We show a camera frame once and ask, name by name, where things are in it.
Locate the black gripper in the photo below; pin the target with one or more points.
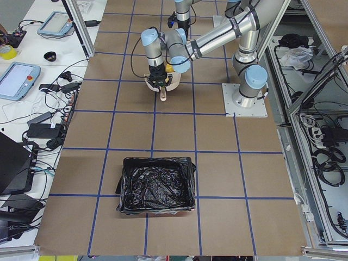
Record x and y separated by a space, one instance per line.
156 72
184 26

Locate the yellow potato-like lump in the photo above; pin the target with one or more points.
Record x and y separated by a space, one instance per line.
169 68

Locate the beige dustpan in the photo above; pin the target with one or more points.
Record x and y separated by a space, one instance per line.
164 90

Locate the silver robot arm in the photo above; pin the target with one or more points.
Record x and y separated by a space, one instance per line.
171 53
181 15

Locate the black lined trash bin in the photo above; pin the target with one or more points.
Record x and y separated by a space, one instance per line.
156 185

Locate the black power adapter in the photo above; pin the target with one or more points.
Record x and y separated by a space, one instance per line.
92 23

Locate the upper teach pendant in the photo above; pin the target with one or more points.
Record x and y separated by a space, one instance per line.
57 25

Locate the teach pendant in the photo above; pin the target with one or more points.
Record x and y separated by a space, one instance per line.
17 80
57 25

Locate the crumpled white cloth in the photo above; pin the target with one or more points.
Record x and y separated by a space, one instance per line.
298 58

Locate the lower teach pendant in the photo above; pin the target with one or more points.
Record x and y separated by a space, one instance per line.
17 80

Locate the yellow tape roll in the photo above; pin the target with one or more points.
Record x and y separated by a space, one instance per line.
7 52

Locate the black laptop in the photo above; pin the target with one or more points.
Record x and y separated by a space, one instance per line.
18 160

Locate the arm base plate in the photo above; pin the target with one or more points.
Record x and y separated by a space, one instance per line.
217 20
237 105

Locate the aluminium frame post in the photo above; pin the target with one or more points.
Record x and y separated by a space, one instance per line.
80 28

